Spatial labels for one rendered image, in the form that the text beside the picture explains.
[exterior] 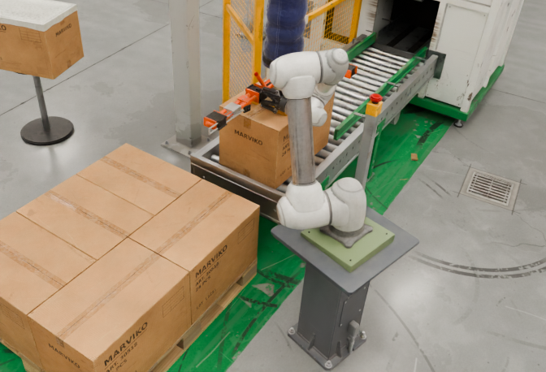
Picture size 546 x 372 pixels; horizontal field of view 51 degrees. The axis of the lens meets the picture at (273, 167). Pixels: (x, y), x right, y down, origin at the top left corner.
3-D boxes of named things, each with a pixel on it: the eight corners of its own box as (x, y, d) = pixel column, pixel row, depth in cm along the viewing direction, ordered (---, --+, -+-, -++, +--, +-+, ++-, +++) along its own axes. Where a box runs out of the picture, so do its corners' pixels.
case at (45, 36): (84, 56, 423) (76, 4, 399) (54, 80, 391) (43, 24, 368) (14, 43, 434) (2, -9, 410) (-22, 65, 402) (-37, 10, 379)
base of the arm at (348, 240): (379, 226, 263) (380, 217, 260) (348, 249, 250) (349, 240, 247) (348, 208, 274) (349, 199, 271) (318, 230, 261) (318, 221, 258)
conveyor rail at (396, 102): (427, 75, 480) (432, 54, 469) (433, 76, 478) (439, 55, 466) (283, 222, 319) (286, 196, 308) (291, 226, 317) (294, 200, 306)
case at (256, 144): (275, 122, 377) (279, 67, 353) (327, 144, 359) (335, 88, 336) (218, 164, 336) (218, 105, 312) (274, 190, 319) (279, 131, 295)
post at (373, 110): (348, 229, 378) (371, 97, 319) (357, 233, 375) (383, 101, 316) (343, 235, 373) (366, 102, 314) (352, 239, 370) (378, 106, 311)
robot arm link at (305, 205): (332, 231, 245) (283, 239, 241) (322, 218, 260) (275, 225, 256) (324, 52, 222) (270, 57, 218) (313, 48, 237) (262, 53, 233)
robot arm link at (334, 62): (340, 58, 243) (309, 62, 241) (351, 38, 226) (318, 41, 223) (345, 87, 240) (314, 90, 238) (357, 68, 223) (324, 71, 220)
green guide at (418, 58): (422, 55, 474) (424, 45, 469) (434, 59, 470) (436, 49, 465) (332, 139, 363) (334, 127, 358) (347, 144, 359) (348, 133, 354)
